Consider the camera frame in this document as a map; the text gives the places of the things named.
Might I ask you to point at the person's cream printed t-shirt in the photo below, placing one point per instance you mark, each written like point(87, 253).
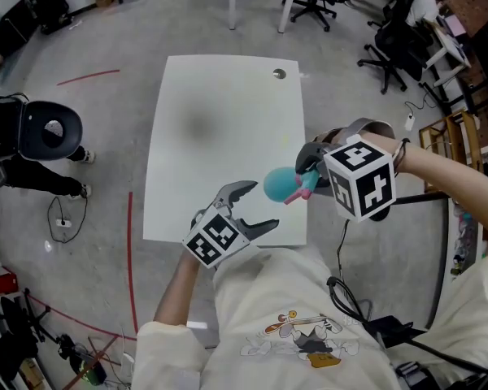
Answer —
point(288, 291)

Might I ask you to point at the black equipment case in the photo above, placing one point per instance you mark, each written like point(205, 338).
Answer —
point(14, 24)
point(50, 4)

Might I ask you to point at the black backpack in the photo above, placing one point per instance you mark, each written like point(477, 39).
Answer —
point(0, 128)

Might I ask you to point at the black wrist band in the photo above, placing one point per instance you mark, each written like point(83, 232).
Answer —
point(402, 152)

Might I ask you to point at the teal spray bottle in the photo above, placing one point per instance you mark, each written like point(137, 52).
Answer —
point(278, 185)

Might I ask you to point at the teal pink spray bottle cap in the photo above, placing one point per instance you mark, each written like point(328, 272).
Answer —
point(307, 185)

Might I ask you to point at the wooden shelf unit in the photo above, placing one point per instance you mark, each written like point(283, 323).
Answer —
point(455, 136)

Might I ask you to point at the white power strip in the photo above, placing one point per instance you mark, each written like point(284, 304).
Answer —
point(63, 222)
point(410, 121)

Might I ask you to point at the cluttered white desk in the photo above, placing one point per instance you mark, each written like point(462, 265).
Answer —
point(232, 6)

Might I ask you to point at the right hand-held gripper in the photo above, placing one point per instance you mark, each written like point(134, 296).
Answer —
point(358, 177)

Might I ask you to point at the person's right forearm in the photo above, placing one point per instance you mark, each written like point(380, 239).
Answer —
point(443, 185)

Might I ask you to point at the open laptop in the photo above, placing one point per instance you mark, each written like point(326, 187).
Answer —
point(455, 26)

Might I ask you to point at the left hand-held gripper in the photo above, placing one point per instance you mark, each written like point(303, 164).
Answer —
point(217, 238)

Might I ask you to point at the black belt device box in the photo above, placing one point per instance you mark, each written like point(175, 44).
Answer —
point(394, 329)

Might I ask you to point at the person's left forearm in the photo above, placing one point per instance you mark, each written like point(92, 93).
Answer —
point(179, 291)

